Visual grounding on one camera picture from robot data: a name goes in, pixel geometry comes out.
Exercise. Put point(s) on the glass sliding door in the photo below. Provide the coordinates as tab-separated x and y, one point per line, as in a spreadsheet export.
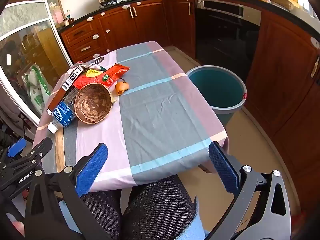
25	42

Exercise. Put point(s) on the person's leg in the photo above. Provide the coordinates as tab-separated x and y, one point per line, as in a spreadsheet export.
102	215
155	205

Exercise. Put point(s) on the person's right leg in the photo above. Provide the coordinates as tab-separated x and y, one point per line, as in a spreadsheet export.
155	205

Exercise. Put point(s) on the orange toy fruit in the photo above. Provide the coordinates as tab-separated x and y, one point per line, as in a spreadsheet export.
121	87

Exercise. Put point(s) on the red snack bag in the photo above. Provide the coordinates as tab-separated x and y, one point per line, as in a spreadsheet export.
115	73

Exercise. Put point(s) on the black gas hob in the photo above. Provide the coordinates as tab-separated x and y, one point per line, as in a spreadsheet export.
122	1

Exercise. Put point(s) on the teal plastic bucket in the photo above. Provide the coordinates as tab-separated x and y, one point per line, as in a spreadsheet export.
217	90

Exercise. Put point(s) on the clear plastic bottle blue label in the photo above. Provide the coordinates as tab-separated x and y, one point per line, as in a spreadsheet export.
63	113

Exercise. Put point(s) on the black built-in oven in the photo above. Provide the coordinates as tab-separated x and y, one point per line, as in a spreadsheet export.
225	35

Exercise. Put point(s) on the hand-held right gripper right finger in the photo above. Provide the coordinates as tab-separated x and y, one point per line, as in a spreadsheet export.
222	167

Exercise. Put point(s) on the brown wooden kitchen cabinets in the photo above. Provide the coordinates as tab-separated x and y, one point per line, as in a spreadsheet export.
280	75

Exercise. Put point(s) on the person's left hand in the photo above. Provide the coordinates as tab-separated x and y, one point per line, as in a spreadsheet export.
18	228

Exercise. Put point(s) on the person's left leg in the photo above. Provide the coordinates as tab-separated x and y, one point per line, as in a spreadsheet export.
102	215

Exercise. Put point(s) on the checked pink grey tablecloth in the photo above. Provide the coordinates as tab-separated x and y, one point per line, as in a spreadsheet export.
155	110

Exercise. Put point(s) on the long brown carton box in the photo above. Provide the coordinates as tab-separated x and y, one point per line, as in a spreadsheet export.
58	97

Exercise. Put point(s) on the white green plastic bag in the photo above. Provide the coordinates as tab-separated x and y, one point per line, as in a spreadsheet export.
37	90

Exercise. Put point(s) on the brown coconut shell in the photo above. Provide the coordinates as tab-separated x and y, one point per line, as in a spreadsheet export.
92	103

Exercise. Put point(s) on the light blue garment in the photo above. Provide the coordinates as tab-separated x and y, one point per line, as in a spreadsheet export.
196	225

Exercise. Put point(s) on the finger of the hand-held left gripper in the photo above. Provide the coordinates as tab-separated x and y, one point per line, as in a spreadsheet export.
16	147
41	147

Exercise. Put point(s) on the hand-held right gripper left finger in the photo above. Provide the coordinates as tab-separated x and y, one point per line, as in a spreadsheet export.
92	170

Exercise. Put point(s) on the pale green toy banana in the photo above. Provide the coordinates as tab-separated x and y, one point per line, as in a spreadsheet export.
114	100

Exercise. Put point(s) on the white glass shelf cabinet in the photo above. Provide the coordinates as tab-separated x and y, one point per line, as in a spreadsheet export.
47	2

